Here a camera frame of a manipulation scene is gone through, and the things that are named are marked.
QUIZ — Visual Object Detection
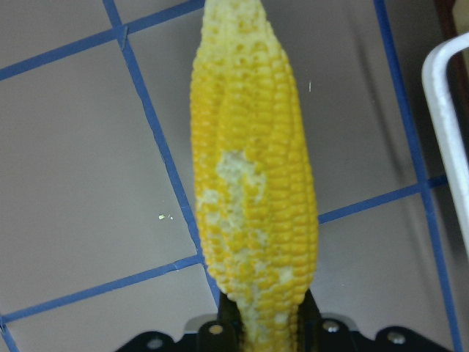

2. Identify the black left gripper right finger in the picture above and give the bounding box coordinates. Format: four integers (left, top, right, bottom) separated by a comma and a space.
298, 290, 352, 352

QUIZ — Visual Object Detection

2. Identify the yellow corn cob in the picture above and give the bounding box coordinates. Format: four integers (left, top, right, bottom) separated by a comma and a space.
190, 1, 318, 351

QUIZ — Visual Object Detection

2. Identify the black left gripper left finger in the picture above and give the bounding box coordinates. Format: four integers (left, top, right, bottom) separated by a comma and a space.
197, 293, 243, 351

